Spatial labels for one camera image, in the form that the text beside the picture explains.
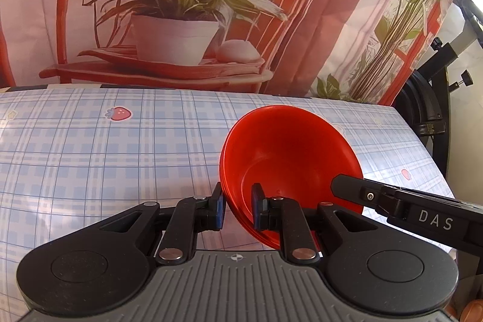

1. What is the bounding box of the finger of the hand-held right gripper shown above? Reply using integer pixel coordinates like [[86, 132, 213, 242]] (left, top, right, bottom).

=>
[[331, 174, 398, 218]]

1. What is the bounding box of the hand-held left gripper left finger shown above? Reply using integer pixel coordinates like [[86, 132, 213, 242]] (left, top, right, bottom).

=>
[[86, 182, 227, 267]]

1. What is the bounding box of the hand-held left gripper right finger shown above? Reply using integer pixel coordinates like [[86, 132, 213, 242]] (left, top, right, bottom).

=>
[[251, 183, 393, 265]]

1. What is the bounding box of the large red bowl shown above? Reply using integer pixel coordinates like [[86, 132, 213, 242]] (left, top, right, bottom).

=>
[[219, 105, 365, 250]]

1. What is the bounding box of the black exercise bike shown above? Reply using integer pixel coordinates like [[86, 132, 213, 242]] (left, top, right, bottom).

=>
[[392, 0, 483, 187]]

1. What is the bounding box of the blue checked tablecloth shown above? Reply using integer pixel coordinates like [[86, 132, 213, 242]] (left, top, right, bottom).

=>
[[0, 84, 458, 262]]

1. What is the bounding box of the printed backdrop cloth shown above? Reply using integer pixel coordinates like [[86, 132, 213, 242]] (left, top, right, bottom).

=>
[[0, 0, 477, 108]]

